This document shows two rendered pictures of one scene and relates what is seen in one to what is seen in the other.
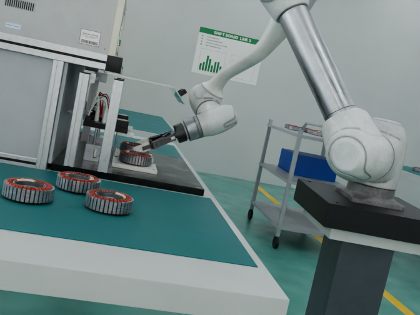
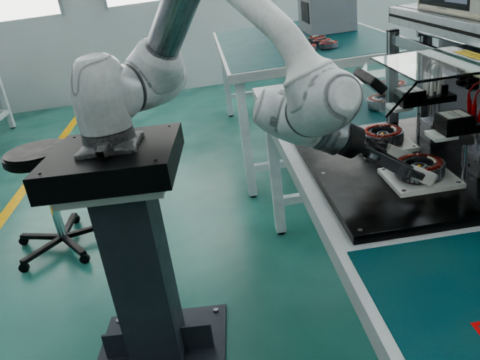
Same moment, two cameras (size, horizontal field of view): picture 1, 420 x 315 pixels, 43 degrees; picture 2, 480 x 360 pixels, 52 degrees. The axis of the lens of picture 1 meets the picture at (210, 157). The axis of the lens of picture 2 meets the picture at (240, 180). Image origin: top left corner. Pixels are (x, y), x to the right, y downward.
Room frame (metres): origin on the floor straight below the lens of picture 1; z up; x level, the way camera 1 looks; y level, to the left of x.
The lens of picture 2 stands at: (3.14, 0.03, 1.29)
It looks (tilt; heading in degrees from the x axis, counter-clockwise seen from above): 24 degrees down; 188
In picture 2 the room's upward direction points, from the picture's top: 8 degrees counter-clockwise
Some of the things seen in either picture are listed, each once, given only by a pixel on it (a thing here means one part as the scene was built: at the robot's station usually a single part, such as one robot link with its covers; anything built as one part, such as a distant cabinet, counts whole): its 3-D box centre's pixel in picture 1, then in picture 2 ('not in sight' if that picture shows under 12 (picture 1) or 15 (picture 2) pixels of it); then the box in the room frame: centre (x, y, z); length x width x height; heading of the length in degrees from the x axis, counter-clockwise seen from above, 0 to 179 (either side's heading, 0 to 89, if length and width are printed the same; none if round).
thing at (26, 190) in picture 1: (28, 190); not in sight; (1.19, 0.39, 0.77); 0.11 x 0.11 x 0.04
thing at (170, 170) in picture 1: (129, 163); (404, 164); (1.92, 0.28, 0.76); 0.64 x 0.47 x 0.02; 10
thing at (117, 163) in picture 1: (134, 165); (382, 143); (1.81, 0.25, 0.78); 0.15 x 0.15 x 0.01; 10
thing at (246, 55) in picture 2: not in sight; (299, 90); (-0.45, 0.04, 0.38); 1.85 x 1.10 x 0.75; 10
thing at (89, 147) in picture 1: (92, 151); (433, 128); (1.78, 0.39, 0.80); 0.08 x 0.05 x 0.06; 10
